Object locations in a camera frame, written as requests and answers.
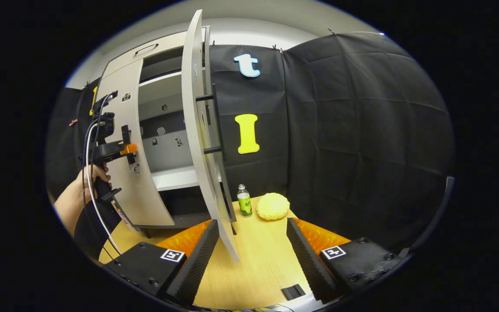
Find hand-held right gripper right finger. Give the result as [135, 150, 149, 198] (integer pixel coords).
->
[286, 218, 406, 304]

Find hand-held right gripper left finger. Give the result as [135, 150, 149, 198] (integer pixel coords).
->
[102, 219, 220, 306]

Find grey door with camera sticker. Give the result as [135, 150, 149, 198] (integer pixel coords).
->
[95, 58, 176, 228]

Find grey double-door shoe cabinet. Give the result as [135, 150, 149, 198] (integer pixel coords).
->
[95, 26, 238, 239]

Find grey door with headphones sticker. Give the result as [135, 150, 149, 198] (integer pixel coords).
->
[181, 10, 241, 263]

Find grey cabinet drawer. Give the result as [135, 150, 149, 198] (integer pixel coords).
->
[101, 29, 188, 83]

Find white spine book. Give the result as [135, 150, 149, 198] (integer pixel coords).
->
[111, 197, 140, 233]

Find green label plastic bottle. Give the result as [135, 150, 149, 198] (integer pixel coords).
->
[237, 184, 253, 218]

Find black backdrop cloth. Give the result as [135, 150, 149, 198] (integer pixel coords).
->
[46, 32, 456, 260]

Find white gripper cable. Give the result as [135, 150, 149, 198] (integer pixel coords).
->
[84, 122, 123, 257]

